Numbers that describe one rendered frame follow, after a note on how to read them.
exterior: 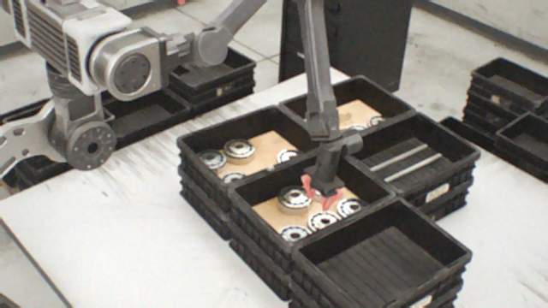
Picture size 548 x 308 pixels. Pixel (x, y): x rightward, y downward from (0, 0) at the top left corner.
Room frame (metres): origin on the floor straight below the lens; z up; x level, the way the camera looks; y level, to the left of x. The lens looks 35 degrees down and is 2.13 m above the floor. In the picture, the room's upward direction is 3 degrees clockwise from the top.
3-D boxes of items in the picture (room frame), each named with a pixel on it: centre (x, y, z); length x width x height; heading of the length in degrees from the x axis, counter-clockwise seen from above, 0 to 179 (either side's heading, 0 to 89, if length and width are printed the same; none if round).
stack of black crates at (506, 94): (2.94, -1.22, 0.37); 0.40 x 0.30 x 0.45; 44
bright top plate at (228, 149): (1.81, 0.11, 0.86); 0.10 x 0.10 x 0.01
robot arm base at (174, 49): (1.32, 0.25, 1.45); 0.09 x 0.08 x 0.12; 44
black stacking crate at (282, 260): (1.52, -0.12, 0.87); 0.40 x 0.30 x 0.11; 128
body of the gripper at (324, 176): (1.45, -0.14, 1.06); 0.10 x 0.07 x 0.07; 36
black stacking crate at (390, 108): (2.00, -0.25, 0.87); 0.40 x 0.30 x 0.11; 128
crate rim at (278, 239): (1.52, -0.12, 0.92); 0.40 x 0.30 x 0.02; 128
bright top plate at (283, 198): (1.58, -0.07, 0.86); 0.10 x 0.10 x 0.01
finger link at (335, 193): (1.43, -0.15, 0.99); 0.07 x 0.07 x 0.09; 36
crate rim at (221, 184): (1.75, 0.06, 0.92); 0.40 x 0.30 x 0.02; 128
